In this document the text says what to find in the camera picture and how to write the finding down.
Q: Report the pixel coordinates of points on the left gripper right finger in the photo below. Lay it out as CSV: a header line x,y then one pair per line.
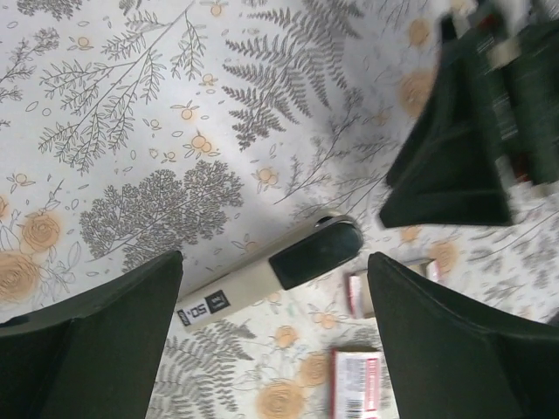
x,y
450,356

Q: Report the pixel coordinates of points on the beige and black stapler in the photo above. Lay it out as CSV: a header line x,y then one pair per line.
x,y
309,250

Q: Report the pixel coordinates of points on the cardboard staple tray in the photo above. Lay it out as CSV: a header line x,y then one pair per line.
x,y
357,286

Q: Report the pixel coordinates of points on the red white staple box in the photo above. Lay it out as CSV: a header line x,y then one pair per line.
x,y
360,385

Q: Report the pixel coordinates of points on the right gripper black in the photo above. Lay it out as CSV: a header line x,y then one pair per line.
x,y
445,172

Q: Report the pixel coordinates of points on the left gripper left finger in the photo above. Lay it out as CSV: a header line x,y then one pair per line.
x,y
95,355

